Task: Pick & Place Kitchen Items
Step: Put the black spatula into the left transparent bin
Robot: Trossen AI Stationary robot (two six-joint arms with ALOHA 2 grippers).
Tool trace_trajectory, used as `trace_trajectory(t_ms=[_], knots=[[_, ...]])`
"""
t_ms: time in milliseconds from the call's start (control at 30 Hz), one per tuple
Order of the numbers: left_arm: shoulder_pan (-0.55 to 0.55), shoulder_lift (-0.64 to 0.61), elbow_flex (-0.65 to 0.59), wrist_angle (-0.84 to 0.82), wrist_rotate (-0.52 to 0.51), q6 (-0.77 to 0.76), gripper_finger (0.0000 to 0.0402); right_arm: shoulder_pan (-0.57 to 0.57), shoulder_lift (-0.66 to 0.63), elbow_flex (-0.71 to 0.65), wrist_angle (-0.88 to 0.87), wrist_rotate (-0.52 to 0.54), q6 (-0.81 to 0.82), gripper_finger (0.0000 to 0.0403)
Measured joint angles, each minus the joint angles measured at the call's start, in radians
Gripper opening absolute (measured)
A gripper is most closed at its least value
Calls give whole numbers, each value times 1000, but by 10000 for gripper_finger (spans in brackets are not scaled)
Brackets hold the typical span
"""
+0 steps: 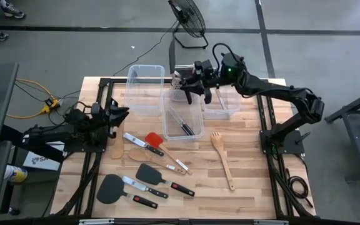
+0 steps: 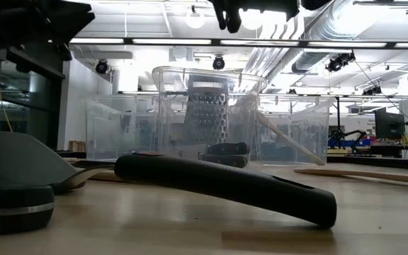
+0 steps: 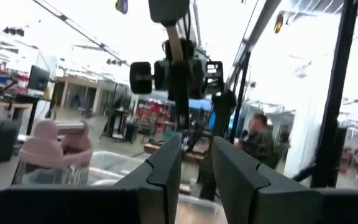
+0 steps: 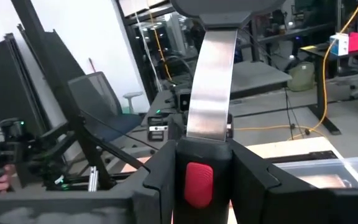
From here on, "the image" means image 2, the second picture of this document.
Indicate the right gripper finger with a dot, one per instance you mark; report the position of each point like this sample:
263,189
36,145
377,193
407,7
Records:
234,17
220,12

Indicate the black square turner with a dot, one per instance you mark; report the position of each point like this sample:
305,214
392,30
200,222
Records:
73,21
225,187

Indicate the wooden spork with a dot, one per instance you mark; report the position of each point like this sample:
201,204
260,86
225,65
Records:
367,175

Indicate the background black robot arm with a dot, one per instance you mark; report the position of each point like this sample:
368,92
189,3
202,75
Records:
338,136

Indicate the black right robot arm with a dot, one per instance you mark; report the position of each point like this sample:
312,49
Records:
314,3

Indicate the round pendant lamp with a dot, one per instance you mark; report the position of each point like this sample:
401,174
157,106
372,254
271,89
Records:
195,20

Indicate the overhead light bar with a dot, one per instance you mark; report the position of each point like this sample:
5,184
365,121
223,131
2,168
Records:
172,42

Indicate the metal box grater pink trim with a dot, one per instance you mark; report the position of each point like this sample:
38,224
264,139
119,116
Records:
205,117

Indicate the clear plastic bin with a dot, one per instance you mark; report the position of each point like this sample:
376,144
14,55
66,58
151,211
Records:
168,117
306,134
119,124

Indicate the black computer monitor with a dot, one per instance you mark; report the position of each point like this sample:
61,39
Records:
390,124

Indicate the background desk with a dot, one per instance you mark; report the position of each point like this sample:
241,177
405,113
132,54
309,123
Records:
384,150

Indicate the stacked wooden boxes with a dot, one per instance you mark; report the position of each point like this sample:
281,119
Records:
76,146

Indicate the black ceiling camera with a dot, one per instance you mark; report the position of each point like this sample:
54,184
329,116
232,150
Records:
372,91
218,63
338,63
101,66

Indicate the silver ceiling duct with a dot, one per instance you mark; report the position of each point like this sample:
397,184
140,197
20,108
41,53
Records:
317,32

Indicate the black frame post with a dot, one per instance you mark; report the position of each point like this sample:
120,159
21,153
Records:
338,117

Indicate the black aluminium table frame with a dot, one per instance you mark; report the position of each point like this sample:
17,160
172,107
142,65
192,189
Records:
69,154

